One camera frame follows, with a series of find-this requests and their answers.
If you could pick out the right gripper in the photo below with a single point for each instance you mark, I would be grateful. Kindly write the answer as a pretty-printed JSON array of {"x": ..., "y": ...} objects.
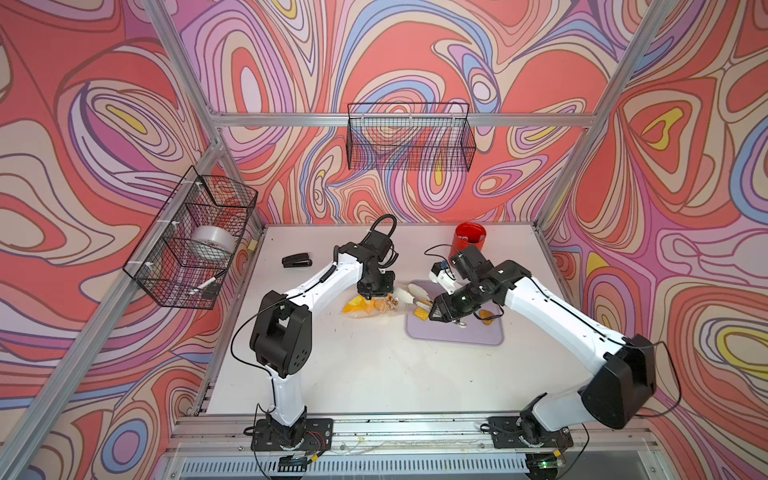
[{"x": 446, "y": 309}]

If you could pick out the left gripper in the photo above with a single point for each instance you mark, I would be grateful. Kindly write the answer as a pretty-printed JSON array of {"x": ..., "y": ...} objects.
[{"x": 388, "y": 287}]

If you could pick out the metal silicone-tipped tongs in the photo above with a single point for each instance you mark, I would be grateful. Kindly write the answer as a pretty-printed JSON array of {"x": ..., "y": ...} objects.
[{"x": 420, "y": 297}]

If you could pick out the clear resealable plastic bag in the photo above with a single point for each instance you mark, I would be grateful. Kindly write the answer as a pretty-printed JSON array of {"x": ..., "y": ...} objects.
[{"x": 361, "y": 308}]

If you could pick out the square yellow cracker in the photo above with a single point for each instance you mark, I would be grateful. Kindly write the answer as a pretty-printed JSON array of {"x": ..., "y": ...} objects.
[{"x": 421, "y": 314}]

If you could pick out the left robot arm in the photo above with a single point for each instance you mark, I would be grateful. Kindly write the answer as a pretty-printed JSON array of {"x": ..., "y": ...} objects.
[{"x": 282, "y": 336}]

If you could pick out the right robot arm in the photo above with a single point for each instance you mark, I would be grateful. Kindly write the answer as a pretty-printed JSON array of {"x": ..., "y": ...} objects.
[{"x": 622, "y": 369}]

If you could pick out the lavender plastic tray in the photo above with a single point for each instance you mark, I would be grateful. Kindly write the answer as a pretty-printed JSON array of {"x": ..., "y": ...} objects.
[{"x": 471, "y": 331}]

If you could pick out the red cylindrical cup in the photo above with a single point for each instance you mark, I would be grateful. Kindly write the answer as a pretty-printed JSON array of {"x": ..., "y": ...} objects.
[{"x": 469, "y": 234}]

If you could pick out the black stapler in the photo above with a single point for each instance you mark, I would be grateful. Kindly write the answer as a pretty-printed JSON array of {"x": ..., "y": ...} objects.
[{"x": 298, "y": 260}]

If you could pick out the grey tape roll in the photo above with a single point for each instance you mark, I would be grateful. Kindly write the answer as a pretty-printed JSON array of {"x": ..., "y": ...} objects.
[{"x": 211, "y": 243}]

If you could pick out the white marker in basket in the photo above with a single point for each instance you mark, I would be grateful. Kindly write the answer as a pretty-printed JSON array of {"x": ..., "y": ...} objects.
[{"x": 201, "y": 287}]

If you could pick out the back black wire basket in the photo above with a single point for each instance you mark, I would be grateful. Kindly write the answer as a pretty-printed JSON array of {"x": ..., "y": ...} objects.
[{"x": 410, "y": 136}]

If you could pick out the black wire basket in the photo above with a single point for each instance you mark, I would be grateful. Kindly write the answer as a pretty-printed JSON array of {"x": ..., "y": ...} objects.
[
  {"x": 183, "y": 260},
  {"x": 410, "y": 136}
]

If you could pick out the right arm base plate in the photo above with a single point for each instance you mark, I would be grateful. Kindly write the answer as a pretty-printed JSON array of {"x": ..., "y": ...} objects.
[{"x": 514, "y": 432}]

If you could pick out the left black wire basket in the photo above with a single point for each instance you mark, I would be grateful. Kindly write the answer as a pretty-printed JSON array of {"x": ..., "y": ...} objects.
[{"x": 183, "y": 260}]

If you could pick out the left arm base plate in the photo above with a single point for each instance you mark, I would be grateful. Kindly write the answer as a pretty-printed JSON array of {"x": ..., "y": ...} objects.
[{"x": 313, "y": 435}]

